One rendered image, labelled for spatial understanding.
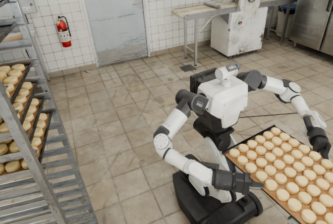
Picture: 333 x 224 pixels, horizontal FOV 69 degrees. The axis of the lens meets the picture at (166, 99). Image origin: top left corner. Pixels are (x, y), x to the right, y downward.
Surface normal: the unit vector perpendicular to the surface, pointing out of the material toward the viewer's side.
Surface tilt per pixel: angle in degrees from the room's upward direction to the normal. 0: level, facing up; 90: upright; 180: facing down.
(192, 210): 0
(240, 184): 90
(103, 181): 0
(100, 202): 0
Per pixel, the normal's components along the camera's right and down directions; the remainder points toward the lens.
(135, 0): 0.40, 0.47
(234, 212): -0.05, -0.84
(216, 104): -0.25, 0.47
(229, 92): 0.33, -0.27
